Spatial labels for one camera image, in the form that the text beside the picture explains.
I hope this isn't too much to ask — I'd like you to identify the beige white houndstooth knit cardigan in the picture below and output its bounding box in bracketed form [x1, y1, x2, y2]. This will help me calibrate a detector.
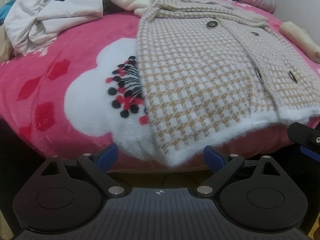
[137, 0, 319, 166]

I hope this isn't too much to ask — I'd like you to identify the pink floral fleece blanket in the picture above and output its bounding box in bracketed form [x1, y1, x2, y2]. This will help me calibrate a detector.
[0, 0, 320, 170]

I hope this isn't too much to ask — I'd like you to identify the white crumpled garment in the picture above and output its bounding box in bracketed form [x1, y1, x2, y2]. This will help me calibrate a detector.
[4, 0, 103, 55]

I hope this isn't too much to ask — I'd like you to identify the cream folded cloth at edge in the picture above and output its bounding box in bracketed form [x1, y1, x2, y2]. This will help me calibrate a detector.
[279, 22, 320, 63]

